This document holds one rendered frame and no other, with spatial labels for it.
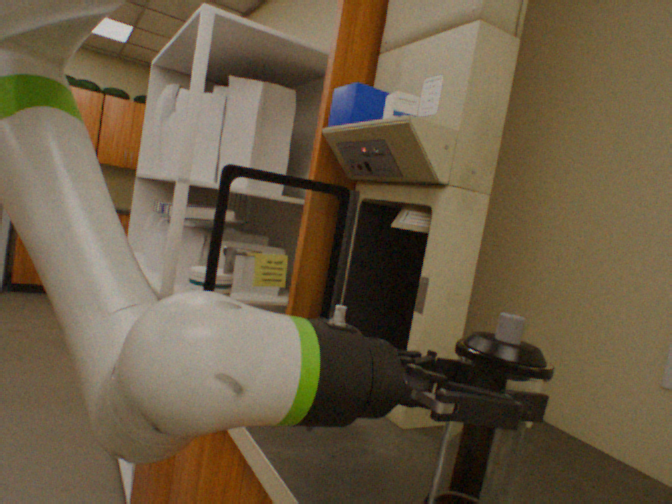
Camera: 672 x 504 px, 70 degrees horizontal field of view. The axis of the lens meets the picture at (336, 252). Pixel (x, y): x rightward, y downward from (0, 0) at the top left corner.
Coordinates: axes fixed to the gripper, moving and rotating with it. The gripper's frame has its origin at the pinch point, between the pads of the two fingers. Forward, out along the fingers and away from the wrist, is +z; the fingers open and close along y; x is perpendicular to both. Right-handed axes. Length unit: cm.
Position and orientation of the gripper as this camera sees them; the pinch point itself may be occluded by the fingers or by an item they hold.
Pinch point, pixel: (493, 388)
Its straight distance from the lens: 60.4
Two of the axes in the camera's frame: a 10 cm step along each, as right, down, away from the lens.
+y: -4.9, -1.5, 8.6
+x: -2.5, 9.7, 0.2
